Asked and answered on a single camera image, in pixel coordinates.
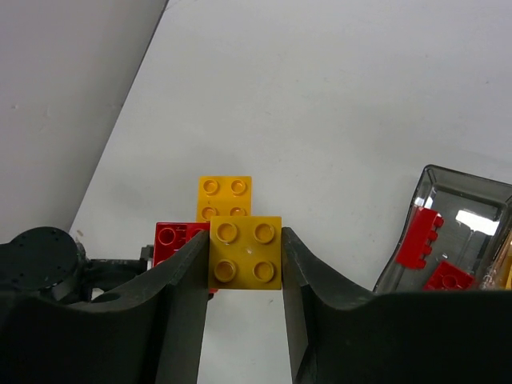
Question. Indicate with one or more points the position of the red L-shaped lego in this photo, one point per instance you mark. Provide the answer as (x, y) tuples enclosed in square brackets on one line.
[(416, 245)]

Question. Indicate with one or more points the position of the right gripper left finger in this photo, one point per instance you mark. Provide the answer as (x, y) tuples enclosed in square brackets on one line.
[(147, 330)]

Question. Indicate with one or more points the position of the grey transparent container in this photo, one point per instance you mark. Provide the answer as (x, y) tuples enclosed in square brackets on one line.
[(477, 219)]

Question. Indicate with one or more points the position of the red rounded lego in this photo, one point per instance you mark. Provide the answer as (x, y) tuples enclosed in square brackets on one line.
[(172, 236)]

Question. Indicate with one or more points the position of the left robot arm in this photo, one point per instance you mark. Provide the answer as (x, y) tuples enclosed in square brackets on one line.
[(45, 261)]

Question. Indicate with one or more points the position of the yellow square lego brick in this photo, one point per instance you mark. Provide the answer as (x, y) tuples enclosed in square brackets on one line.
[(245, 253)]

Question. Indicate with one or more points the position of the amber transparent container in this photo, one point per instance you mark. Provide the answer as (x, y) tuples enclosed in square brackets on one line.
[(498, 274)]

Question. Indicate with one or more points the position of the small red lego brick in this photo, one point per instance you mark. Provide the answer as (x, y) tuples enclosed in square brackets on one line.
[(448, 277)]

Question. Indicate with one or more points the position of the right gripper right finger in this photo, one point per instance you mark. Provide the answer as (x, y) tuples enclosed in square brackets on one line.
[(339, 332)]

